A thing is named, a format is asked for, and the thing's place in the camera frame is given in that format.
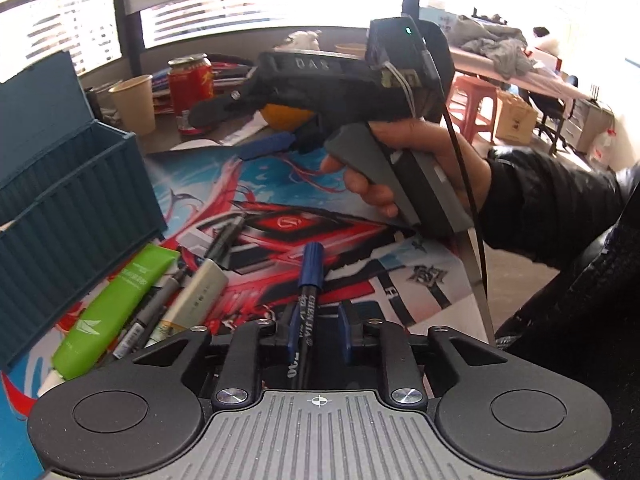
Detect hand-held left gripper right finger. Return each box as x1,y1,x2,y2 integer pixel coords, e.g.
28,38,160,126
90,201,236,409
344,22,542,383
337,302,506,407

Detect teal container-shaped storage box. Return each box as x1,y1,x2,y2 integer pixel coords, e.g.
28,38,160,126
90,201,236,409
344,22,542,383
0,50,169,374

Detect green cream tube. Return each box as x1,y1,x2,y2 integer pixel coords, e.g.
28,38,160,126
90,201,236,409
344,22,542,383
37,245,182,397

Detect black pen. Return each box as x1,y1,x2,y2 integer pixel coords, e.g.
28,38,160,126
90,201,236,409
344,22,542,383
199,214,247,267

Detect red drink can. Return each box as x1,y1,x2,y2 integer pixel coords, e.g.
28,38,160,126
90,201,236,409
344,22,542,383
167,54,216,136

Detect white window blinds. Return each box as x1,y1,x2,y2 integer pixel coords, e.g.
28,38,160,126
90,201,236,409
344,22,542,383
0,0,403,77

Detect grey pen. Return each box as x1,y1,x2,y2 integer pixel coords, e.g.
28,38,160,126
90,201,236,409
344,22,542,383
112,266,190,361

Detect black office chair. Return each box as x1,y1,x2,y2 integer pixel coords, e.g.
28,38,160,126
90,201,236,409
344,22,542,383
534,74,578,157

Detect black cable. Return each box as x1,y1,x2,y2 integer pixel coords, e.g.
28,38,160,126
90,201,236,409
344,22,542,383
440,50,490,306

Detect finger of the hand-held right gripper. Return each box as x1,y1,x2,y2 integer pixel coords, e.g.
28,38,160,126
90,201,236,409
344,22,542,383
235,131,297,161
187,94,261,129

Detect white rectangular stick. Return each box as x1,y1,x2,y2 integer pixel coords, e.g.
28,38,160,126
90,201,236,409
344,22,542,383
150,259,230,347

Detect colourful printed desk mat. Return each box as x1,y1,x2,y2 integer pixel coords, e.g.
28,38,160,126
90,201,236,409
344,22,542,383
0,137,496,480

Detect beige paper cup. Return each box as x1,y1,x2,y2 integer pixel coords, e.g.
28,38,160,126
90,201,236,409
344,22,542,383
108,74,157,137

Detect dark slim pen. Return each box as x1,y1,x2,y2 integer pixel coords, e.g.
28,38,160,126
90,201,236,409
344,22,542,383
99,290,157,367

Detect pile of magazines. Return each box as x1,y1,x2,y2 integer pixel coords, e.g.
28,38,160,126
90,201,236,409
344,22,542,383
150,57,257,113

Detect pink plastic stool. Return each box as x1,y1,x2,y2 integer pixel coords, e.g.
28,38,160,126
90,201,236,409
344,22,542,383
446,75,502,142

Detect white plush toy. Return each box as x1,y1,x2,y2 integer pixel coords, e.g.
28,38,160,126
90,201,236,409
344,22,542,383
274,30,322,52

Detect person's black jacket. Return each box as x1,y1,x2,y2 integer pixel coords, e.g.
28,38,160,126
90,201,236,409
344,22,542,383
495,220,640,391

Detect white drawer cabinet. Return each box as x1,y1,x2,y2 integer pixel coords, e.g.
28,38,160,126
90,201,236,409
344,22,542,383
564,96,615,157

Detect orange fruit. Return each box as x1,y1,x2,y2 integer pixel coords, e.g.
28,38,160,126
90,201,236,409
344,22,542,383
262,102,317,132

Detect blue marker pen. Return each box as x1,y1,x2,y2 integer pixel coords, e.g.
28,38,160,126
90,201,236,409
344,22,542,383
287,241,327,392

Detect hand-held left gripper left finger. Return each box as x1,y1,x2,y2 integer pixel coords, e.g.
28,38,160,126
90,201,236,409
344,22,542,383
132,304,301,411

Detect person's right hand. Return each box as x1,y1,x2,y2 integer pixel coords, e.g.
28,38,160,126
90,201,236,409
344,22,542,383
320,118,494,219

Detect grey clothes pile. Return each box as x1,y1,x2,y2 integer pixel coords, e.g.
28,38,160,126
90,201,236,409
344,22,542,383
447,14,537,80

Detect long background table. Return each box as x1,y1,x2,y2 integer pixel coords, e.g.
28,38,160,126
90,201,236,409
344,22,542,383
419,6,593,106

